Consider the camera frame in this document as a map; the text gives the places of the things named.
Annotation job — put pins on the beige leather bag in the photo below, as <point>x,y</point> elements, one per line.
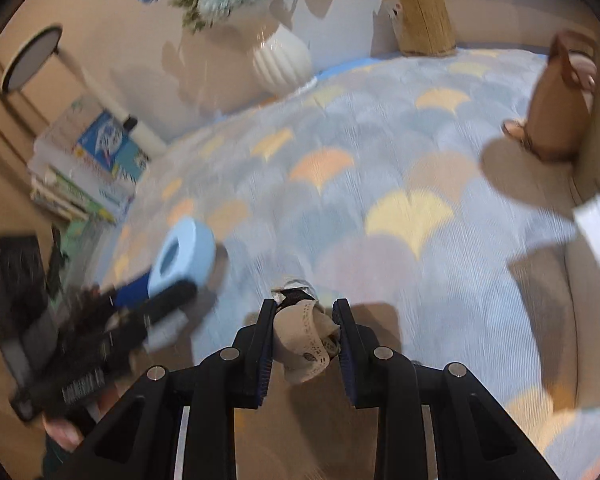
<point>555,110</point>

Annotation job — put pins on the light blue tape roll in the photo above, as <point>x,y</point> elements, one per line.
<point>200,255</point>

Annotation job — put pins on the white ribbed vase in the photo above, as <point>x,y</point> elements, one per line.
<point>282,60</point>

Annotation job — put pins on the wooden pen holder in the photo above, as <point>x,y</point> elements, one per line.
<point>420,20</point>

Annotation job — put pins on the person's left forearm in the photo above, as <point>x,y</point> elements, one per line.
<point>55,465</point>

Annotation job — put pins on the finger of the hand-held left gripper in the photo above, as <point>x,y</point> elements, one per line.
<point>167,302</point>
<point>132,295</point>

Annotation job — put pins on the person's left hand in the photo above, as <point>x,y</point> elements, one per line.
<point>62,432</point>

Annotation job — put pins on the stack of books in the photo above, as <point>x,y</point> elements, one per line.
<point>105,145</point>

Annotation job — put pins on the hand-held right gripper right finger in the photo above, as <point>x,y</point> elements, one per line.
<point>345,360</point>

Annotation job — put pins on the cream lace fabric piece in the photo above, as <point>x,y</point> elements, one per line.
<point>300,340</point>

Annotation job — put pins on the white desk lamp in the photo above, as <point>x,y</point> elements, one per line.
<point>30,57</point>

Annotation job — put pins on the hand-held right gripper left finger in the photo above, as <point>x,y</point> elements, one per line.
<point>262,360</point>

